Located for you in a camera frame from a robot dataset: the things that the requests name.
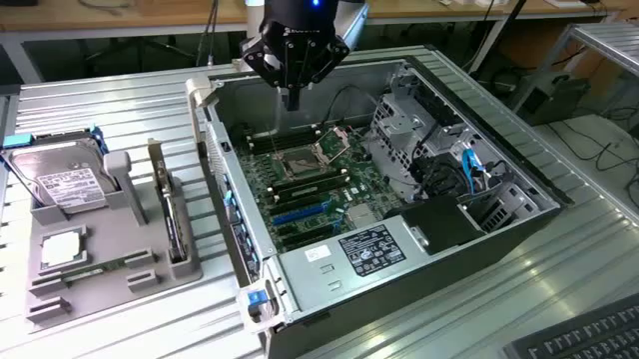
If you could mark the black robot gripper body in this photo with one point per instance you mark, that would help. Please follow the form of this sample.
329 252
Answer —
299 18

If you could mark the graphics card with metal bracket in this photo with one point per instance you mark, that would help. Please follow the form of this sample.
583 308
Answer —
167 194

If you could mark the black RAM slots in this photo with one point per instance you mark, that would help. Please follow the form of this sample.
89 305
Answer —
279 141

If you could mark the metal socket cover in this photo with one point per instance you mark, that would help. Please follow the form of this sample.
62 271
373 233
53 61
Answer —
332 144

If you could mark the metal disk bay cage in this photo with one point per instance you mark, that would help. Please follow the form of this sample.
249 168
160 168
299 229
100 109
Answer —
404 127

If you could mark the CPU socket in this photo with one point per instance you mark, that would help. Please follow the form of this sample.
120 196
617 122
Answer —
301 162

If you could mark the black installed RAM stick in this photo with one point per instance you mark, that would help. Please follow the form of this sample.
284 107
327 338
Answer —
312 185

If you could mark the blue expansion slot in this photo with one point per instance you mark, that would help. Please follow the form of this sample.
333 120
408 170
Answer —
299 214

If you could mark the silver chipset heat sink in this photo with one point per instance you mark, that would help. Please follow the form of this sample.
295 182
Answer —
361 217

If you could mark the green motherboard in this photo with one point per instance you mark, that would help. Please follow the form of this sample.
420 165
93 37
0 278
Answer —
309 220

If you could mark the black computer tower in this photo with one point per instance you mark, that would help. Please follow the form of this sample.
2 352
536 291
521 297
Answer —
551 99

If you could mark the black plastic air shroud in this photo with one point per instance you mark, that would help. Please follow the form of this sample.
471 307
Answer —
439 224

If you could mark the silver hard disk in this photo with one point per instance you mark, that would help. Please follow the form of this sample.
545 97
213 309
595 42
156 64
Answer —
64 179

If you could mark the grey power supply unit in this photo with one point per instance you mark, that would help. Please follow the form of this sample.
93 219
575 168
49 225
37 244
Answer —
359 261

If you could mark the aluminium slat table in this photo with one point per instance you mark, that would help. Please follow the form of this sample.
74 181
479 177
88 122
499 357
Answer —
604 41

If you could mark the open black PC case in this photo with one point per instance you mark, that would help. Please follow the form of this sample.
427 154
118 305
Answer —
449 261

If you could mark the grey parts rack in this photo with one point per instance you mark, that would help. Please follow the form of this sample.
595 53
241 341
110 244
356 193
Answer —
109 261

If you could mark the blue case latch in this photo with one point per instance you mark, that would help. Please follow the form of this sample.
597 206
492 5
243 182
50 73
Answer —
256 299

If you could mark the silver CPU chip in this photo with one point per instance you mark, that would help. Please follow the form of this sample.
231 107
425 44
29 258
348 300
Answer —
60 251

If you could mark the green RAM stick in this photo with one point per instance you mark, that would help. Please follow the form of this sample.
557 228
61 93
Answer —
86 270

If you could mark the black keyboard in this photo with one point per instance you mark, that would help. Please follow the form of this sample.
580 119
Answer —
584 333

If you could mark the wooden desk with grey frame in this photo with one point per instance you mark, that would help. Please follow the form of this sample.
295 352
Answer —
124 18

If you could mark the blue disk bracket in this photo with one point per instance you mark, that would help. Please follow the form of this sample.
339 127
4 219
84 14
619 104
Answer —
97 140

